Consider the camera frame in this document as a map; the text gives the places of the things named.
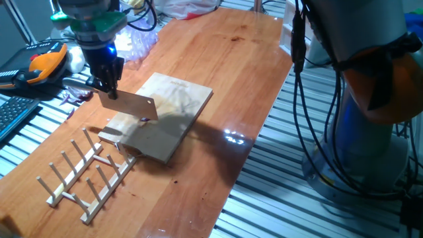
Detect grey slanted metal bar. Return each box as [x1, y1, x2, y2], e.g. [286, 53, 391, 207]
[3, 0, 38, 46]

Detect aluminium frame post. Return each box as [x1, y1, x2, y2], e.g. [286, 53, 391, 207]
[249, 0, 269, 15]

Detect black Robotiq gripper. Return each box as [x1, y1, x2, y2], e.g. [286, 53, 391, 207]
[81, 42, 120, 100]

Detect wooden peg dish rack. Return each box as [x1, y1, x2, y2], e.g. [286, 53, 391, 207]
[36, 128, 137, 226]

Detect black computer keyboard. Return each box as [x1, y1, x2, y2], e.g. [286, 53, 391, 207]
[0, 96, 41, 142]

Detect blue plastic bag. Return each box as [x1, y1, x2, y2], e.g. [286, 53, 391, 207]
[404, 11, 423, 41]

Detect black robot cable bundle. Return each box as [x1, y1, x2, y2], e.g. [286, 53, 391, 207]
[126, 0, 423, 203]

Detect steel cleaver knife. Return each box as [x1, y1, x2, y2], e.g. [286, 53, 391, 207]
[61, 76, 160, 122]

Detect green gripper mount plate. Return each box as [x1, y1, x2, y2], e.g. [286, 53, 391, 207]
[50, 10, 128, 34]

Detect red onion peel pile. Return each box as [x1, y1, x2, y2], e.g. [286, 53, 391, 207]
[59, 86, 95, 107]

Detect orange black teach pendant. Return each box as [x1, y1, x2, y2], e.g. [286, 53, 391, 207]
[0, 40, 69, 91]

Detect clear plastic bag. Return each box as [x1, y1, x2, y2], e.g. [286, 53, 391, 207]
[113, 16, 160, 64]

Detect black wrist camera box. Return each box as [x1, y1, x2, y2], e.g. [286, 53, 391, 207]
[114, 56, 126, 82]

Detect wooden cutting board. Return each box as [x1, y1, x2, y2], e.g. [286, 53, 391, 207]
[98, 71, 214, 165]

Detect white shopping bag red print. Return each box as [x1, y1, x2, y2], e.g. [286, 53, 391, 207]
[155, 0, 222, 20]

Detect white plastic drawer box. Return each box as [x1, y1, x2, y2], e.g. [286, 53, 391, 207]
[278, 0, 332, 67]

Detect white garlic bulb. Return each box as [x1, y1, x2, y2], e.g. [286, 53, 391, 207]
[65, 46, 87, 75]

